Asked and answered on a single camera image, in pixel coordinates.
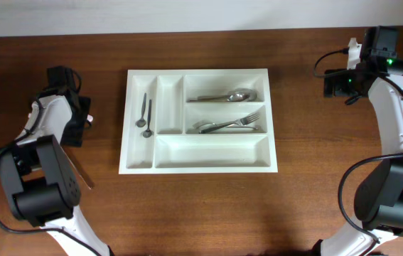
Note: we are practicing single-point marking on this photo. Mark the metal fork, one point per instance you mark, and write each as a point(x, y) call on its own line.
point(238, 122)
point(205, 124)

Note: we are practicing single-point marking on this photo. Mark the white plastic cutlery tray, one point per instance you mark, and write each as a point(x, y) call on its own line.
point(175, 147)

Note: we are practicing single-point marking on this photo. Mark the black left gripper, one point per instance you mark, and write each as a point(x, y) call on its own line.
point(75, 128)

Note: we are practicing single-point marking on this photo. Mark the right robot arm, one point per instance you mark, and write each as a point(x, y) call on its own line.
point(370, 192)

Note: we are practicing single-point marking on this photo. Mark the large metal spoon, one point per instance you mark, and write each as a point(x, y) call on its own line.
point(247, 95)
point(232, 97)

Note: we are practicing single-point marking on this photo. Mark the dark-handled small metal teaspoon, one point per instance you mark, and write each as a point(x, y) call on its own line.
point(148, 132)

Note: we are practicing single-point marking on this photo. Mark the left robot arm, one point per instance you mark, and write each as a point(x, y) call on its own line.
point(38, 177)

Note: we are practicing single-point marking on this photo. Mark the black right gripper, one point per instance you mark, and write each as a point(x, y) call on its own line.
point(339, 87)

